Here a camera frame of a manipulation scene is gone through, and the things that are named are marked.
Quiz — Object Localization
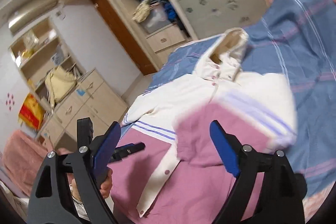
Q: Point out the white and pink jacket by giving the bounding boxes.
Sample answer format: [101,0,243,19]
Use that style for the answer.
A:
[110,28,297,223]

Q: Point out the person's left hand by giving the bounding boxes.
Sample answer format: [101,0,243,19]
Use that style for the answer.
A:
[71,168,114,205]

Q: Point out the wooden shelf cabinet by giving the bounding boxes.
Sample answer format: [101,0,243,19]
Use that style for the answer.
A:
[10,18,128,151]

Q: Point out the yellow bag on cabinet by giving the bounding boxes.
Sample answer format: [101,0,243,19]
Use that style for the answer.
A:
[45,66,77,109]

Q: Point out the pink fluffy blanket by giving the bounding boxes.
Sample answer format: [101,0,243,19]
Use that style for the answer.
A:
[1,130,72,197]

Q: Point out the red and yellow bag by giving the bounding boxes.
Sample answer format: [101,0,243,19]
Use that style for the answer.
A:
[18,93,46,131]

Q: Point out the brown wooden door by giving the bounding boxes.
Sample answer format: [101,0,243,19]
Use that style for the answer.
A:
[91,0,157,76]

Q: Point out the lower wardrobe drawer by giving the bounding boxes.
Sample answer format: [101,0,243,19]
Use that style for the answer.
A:
[155,42,187,64]

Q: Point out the wardrobe drawer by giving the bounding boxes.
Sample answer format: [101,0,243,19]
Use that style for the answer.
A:
[146,25,186,52]
[155,42,187,64]

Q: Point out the upper wardrobe drawer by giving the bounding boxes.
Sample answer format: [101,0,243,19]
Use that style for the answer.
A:
[146,25,186,52]

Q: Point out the beige cloth bag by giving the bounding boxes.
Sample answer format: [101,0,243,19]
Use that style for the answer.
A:
[132,0,151,23]

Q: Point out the air conditioner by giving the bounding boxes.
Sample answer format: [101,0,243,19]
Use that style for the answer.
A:
[8,0,58,35]

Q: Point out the blue garment in wardrobe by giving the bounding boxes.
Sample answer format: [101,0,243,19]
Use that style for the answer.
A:
[163,2,178,22]

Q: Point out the blue plaid bed cover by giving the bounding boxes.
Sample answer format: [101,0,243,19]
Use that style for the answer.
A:
[144,0,335,196]

